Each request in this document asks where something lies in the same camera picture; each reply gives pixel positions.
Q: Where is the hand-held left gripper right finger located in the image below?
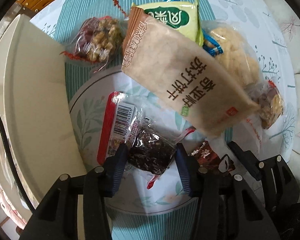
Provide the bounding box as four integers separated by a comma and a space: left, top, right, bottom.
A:
175, 144, 280, 240

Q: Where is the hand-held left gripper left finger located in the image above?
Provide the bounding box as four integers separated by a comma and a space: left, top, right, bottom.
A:
27, 144, 129, 240

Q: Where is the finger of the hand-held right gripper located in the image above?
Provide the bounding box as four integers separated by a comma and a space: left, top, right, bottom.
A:
227, 141, 300, 212

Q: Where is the white red-print snack packet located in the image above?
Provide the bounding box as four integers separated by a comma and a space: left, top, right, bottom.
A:
222, 115, 265, 155

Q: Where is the brown chocolate packet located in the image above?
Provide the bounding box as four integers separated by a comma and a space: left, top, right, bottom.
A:
189, 141, 234, 177

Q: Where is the dark seaweed snack packet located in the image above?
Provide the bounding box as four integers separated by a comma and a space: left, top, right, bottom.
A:
125, 116, 198, 189

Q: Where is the red packet with barcode label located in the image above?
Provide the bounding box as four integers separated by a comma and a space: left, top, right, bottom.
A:
97, 92, 140, 165

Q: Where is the nut and date packet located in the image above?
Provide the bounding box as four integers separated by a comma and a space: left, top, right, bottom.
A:
60, 0, 128, 73
245, 79, 284, 129

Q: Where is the beige cracker packet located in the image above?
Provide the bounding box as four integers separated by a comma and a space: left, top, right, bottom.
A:
121, 6, 262, 138

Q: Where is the clear packet of puffed pieces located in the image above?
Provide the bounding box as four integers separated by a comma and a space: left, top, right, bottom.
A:
202, 26, 262, 88

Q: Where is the white plastic bin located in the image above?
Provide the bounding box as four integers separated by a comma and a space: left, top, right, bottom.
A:
0, 14, 88, 205

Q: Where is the blue foil snack packet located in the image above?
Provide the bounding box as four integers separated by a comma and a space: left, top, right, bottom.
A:
165, 0, 224, 57

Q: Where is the green snack packet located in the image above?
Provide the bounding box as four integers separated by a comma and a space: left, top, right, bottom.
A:
131, 0, 204, 47

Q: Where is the floral blanket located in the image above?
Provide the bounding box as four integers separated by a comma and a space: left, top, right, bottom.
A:
0, 165, 28, 230

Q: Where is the black cable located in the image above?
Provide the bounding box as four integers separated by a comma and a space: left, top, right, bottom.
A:
0, 100, 38, 210

